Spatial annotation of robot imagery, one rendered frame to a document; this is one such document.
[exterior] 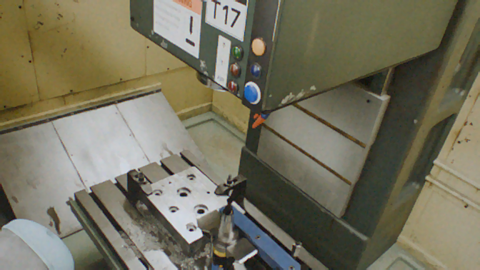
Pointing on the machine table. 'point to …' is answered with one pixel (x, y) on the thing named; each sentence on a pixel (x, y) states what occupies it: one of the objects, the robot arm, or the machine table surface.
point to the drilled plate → (194, 238)
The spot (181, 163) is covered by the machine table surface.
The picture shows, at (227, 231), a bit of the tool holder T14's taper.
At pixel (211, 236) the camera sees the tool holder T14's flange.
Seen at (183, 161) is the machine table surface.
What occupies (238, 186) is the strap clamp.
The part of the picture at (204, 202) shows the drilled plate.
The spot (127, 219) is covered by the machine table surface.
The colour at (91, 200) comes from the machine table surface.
